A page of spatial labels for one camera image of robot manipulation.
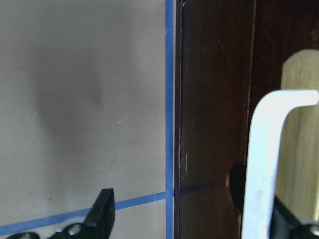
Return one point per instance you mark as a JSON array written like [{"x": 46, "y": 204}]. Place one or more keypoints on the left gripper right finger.
[{"x": 287, "y": 226}]

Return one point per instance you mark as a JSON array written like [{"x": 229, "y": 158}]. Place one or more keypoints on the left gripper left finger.
[{"x": 98, "y": 223}]

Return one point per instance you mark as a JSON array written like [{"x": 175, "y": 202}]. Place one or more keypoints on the light wooden drawer with handle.
[{"x": 283, "y": 150}]

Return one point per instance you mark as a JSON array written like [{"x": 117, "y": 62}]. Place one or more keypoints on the dark wooden drawer cabinet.
[{"x": 229, "y": 54}]

